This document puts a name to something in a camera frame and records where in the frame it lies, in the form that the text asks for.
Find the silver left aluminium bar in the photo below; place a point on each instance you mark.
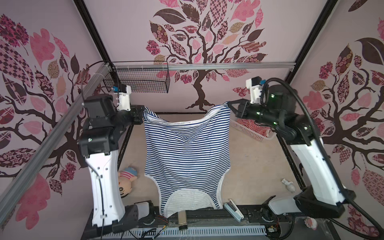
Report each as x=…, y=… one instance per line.
x=24, y=178

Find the pink white small toy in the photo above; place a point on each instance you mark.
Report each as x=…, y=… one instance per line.
x=311, y=223

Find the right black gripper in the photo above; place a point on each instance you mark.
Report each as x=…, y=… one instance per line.
x=244, y=104

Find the small white figurine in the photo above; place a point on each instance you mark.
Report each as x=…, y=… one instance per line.
x=289, y=185

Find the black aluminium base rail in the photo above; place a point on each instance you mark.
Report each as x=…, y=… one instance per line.
x=252, y=214

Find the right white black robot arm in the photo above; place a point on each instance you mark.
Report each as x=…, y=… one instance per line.
x=275, y=107

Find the white slotted cable duct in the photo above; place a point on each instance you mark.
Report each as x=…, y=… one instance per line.
x=191, y=232

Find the navy white striped tank top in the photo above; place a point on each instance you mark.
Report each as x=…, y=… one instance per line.
x=188, y=160

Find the black wire mesh basket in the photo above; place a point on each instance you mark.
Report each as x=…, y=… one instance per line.
x=141, y=76

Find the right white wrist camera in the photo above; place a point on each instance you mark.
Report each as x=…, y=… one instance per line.
x=255, y=86

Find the white stapler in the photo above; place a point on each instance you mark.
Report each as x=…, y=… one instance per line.
x=234, y=211

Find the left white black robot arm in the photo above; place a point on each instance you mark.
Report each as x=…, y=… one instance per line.
x=99, y=145

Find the plush doll striped hat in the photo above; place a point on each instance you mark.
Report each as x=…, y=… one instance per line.
x=125, y=178

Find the white plastic laundry basket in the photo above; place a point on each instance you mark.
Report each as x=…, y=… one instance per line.
x=236, y=126

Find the silver aluminium bar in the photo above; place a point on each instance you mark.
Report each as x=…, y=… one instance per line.
x=24, y=178
x=210, y=66

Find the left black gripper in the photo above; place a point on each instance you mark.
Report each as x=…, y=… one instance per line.
x=136, y=110

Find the red white striped tank top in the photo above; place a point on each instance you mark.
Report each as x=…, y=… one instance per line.
x=253, y=129

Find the silver rear aluminium bar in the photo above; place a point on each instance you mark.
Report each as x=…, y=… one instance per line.
x=210, y=66

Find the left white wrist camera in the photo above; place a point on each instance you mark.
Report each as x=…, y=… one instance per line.
x=123, y=96

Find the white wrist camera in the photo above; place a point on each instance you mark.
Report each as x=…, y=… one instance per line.
x=255, y=86
x=123, y=96

